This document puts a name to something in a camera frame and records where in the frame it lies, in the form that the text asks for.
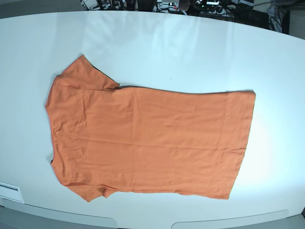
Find orange T-shirt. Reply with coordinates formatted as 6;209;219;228
45;56;255;201

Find white power strip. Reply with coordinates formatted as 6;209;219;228
152;0;224;15

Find white label on table edge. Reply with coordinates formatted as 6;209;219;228
0;182;24;204

